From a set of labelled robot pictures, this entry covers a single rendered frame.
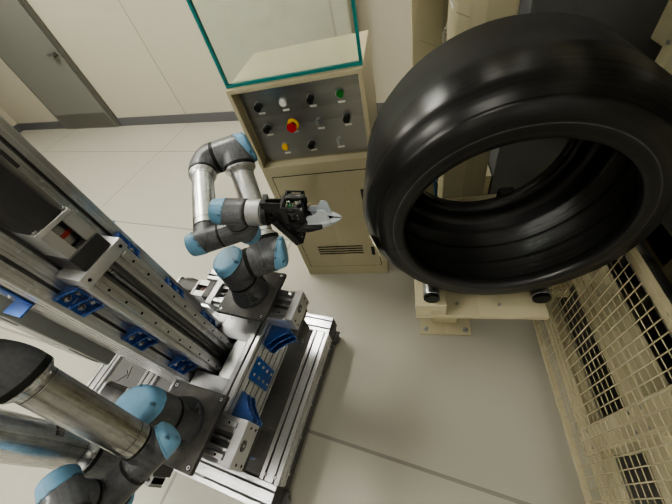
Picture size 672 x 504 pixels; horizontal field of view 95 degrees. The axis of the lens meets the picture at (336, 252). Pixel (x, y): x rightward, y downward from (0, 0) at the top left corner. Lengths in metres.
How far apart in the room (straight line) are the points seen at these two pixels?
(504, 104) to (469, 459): 1.48
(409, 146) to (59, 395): 0.80
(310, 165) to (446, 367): 1.23
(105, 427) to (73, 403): 0.08
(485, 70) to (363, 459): 1.57
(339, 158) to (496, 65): 1.00
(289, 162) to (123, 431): 1.18
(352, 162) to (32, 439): 1.31
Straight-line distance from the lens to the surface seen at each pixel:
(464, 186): 1.12
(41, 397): 0.83
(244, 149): 1.23
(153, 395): 1.04
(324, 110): 1.41
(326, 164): 1.49
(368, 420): 1.75
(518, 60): 0.59
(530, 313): 1.07
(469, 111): 0.56
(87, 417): 0.86
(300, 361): 1.68
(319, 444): 1.77
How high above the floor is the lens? 1.70
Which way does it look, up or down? 49 degrees down
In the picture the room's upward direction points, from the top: 18 degrees counter-clockwise
